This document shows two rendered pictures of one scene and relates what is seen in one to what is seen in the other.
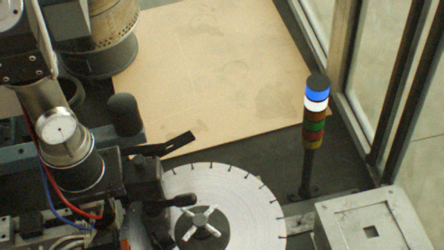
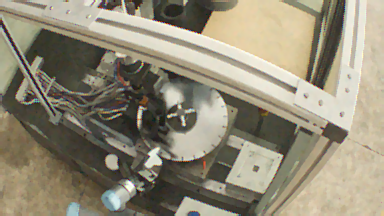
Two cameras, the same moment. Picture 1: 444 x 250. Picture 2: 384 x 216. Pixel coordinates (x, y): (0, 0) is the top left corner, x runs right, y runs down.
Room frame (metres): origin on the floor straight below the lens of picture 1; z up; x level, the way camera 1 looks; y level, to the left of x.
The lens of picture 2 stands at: (-0.02, -0.40, 2.54)
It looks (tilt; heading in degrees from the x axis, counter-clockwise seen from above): 66 degrees down; 39
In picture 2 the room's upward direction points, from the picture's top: 5 degrees counter-clockwise
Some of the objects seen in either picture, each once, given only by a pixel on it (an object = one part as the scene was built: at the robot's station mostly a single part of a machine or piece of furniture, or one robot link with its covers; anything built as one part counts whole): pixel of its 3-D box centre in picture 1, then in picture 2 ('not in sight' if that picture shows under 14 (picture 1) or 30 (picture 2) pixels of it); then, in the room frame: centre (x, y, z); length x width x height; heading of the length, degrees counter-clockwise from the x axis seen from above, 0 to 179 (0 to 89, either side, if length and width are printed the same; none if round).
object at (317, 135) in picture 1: (312, 128); not in sight; (0.67, -0.19, 1.02); 0.05 x 0.04 x 0.03; 9
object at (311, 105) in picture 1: (316, 98); not in sight; (0.67, -0.19, 1.11); 0.05 x 0.04 x 0.03; 9
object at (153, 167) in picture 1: (149, 194); (153, 89); (0.45, 0.13, 1.17); 0.06 x 0.05 x 0.20; 90
